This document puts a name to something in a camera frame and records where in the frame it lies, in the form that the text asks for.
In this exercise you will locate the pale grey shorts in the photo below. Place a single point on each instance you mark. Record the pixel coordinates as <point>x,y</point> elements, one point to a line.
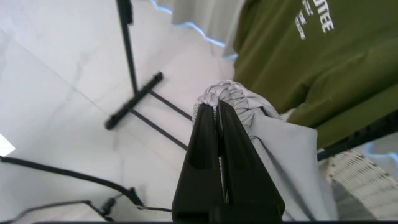
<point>289,155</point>

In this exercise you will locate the white laundry basket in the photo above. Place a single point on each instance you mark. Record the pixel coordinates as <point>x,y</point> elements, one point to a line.
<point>363,183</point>

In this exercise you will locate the black clothes rack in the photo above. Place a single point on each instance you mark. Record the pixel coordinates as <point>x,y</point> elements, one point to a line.
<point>130,62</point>

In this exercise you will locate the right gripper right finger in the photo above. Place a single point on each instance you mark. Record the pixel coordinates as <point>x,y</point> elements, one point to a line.
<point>248,180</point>

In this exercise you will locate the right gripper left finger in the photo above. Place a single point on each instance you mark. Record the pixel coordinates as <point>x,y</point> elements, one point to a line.
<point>199,174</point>

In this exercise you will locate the green printed t-shirt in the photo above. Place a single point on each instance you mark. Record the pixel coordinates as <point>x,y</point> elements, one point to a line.
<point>295,68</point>

